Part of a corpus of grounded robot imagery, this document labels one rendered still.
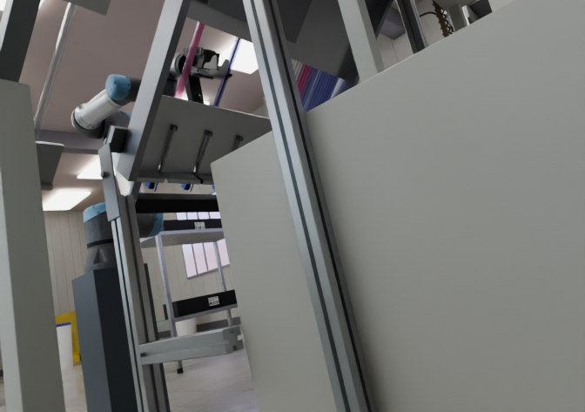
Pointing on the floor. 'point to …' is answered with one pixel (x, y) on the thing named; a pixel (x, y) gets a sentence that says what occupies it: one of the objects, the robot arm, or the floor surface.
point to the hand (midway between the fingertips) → (225, 76)
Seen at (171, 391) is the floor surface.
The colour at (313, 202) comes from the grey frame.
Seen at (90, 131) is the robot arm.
